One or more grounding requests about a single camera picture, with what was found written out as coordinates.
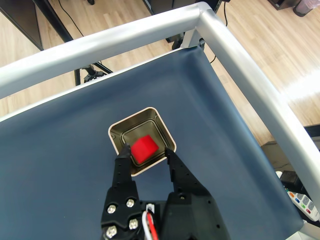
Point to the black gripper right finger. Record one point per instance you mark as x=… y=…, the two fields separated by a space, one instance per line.
x=190 y=212

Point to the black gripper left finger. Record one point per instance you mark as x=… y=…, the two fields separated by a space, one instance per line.
x=120 y=200

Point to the red cube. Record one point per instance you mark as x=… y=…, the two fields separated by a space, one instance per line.
x=145 y=148

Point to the square beige tin container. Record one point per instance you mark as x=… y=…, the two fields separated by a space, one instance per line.
x=150 y=120

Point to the dark blue mat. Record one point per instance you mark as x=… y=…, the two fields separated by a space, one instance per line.
x=62 y=137

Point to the black power adapter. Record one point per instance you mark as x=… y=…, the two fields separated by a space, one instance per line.
x=288 y=178

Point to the white power strip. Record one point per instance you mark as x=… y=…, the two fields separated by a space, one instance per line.
x=305 y=202

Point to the black tripod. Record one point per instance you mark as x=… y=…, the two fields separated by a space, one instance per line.
x=91 y=75

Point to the black desk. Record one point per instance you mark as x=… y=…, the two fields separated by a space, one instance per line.
x=22 y=17

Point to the dark grey bin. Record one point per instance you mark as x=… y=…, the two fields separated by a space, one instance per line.
x=305 y=7

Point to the silver white cart frame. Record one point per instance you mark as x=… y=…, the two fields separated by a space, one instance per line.
x=150 y=30

